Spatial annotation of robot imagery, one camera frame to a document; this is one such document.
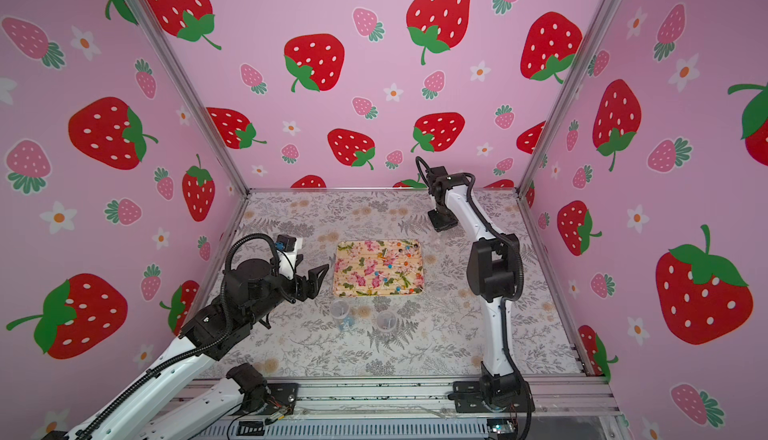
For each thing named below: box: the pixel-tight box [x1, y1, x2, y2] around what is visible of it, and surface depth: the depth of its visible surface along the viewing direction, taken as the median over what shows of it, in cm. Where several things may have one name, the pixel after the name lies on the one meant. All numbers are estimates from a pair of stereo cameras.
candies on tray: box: [374, 242, 422, 293], surface depth 100 cm
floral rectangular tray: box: [334, 239, 425, 297], surface depth 100 cm
